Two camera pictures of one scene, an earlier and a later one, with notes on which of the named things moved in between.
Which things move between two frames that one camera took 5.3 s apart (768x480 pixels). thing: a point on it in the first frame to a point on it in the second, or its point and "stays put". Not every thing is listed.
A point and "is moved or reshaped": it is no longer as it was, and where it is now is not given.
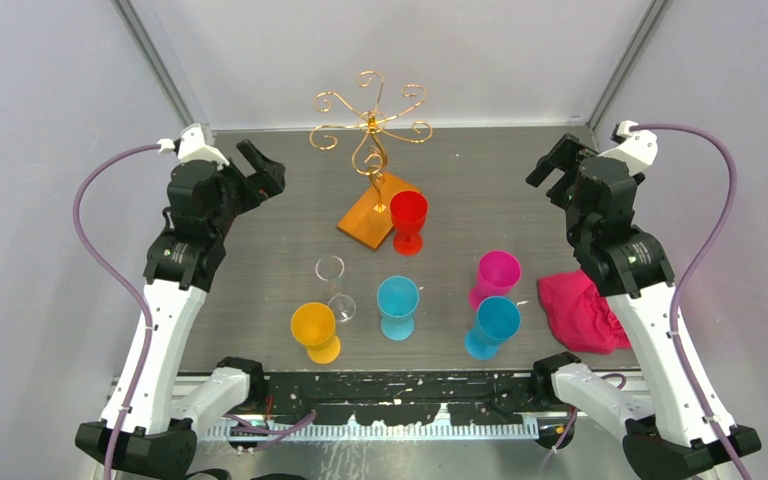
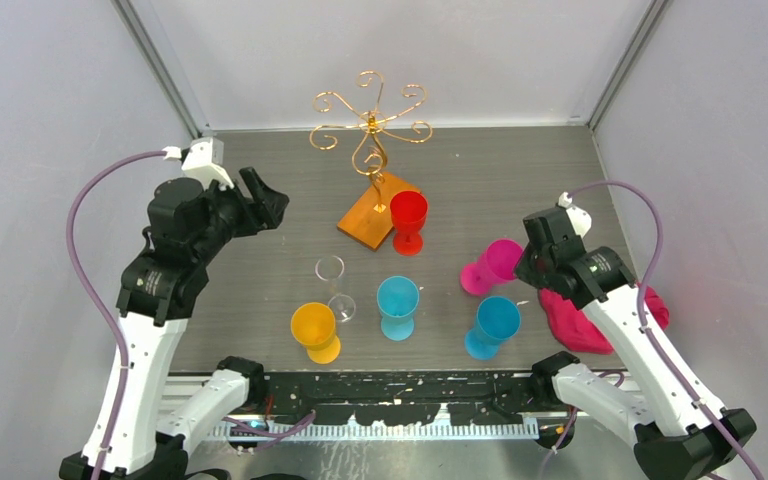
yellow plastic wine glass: x=314 y=326 stays put
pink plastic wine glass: x=498 y=272 is moved or reshaped
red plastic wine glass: x=408 y=210 stays put
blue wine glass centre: x=397 y=298 stays put
